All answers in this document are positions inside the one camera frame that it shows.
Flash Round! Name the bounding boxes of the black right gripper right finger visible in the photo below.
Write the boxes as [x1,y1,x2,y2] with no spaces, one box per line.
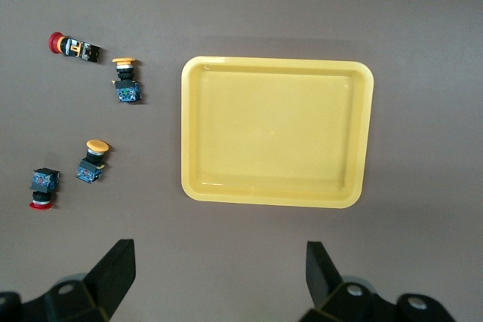
[300,241,457,322]

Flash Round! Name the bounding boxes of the red button with orange block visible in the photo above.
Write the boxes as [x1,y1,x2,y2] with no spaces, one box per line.
[48,31,103,63]

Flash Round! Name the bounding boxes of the yellow button with blue block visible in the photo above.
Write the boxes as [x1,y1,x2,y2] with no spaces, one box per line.
[111,57,143,104]
[75,139,111,184]

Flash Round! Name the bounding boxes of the yellow plastic tray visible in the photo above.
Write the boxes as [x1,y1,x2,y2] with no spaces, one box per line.
[180,55,375,210]

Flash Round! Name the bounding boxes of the red button with blue block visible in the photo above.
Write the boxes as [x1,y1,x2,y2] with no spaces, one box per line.
[28,167,60,211]

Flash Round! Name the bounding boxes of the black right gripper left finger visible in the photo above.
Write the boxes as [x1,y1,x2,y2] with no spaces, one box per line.
[0,238,137,322]

